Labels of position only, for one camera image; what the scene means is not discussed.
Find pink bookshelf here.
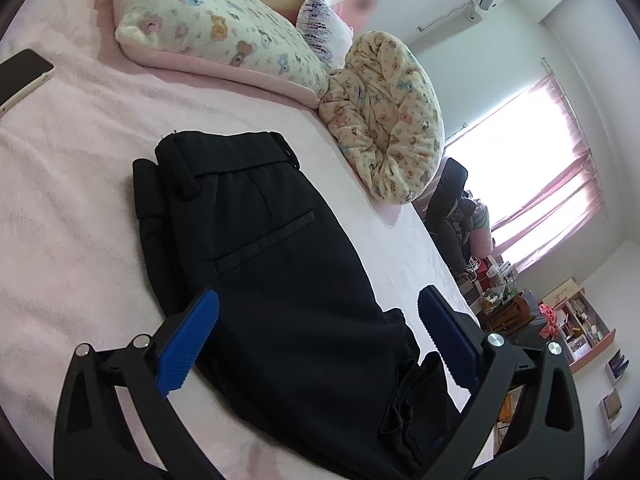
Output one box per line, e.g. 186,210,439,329
540,280,617,373

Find bear print pillow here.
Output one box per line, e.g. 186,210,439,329
112,0,331,109

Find black smartphone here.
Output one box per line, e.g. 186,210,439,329
0,49,55,113

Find rolled bear print quilt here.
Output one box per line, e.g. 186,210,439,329
318,31,445,205

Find pink folded cloth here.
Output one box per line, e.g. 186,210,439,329
470,225,496,257

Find purple print pillow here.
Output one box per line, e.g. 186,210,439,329
297,0,355,73

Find black pants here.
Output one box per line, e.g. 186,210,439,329
132,130,463,480

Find wooden chair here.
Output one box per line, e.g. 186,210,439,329
487,296,533,336

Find black office chair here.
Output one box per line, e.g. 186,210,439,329
422,157,493,276

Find pink curtain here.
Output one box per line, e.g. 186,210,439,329
490,74,608,273

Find red cloth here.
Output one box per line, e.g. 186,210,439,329
539,301,560,338

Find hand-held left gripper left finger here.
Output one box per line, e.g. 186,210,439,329
52,287,223,480

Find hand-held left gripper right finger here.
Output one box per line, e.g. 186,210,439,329
417,285,586,480

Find pink bed blanket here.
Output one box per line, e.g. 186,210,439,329
0,0,501,480

